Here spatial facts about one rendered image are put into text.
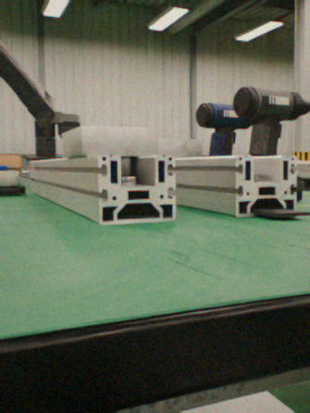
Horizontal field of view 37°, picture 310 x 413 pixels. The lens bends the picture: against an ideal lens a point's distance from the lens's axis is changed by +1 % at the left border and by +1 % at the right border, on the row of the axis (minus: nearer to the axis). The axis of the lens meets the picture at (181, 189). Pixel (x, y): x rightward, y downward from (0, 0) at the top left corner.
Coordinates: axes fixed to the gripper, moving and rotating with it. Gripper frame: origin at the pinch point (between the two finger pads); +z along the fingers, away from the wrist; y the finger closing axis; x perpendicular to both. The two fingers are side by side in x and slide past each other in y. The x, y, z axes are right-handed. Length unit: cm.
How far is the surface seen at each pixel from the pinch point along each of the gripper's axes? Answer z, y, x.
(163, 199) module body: -11, -4, -86
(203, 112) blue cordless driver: -22, 27, -45
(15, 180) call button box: -5.4, -11.8, -21.5
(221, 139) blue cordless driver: -16, 31, -46
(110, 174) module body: -14, -10, -85
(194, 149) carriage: -15, 18, -55
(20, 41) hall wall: -197, 181, 1108
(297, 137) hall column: 15, 603, 567
